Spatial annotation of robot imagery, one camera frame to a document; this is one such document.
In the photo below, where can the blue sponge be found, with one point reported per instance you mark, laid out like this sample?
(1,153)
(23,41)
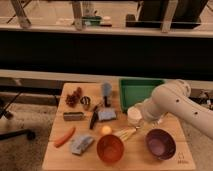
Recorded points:
(106,115)

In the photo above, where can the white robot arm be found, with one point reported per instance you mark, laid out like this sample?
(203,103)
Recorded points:
(173,97)

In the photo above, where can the white plastic cup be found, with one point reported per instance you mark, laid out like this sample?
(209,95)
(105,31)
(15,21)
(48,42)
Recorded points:
(134,116)

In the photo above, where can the green plastic tray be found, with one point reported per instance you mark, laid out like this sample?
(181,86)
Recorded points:
(133,91)

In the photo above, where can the brown grape bunch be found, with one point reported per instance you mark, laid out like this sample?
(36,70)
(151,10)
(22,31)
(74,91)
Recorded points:
(73,99)

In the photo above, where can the yellow ball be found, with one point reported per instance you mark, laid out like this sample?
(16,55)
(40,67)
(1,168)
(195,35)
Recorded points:
(105,130)

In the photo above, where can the wooden board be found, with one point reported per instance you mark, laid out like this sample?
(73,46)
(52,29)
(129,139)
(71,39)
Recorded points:
(136,156)

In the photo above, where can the grey rectangular block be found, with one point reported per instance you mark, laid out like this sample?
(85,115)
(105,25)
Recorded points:
(73,116)

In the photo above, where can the bamboo whisk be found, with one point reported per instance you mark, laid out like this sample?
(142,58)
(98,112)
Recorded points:
(125,133)

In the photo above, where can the orange bowl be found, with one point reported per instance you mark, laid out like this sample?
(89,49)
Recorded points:
(110,149)

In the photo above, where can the blue crumpled cloth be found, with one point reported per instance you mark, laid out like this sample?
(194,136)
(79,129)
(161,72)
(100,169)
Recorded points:
(80,144)

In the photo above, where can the orange carrot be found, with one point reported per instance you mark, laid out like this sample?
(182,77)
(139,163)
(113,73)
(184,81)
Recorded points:
(60,141)

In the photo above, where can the purple bowl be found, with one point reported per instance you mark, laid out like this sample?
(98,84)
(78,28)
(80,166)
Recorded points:
(160,144)

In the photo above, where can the black office chair base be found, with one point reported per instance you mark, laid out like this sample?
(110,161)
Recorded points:
(10,131)

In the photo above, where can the black handled knife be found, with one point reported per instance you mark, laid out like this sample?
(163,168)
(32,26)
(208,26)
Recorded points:
(94,117)

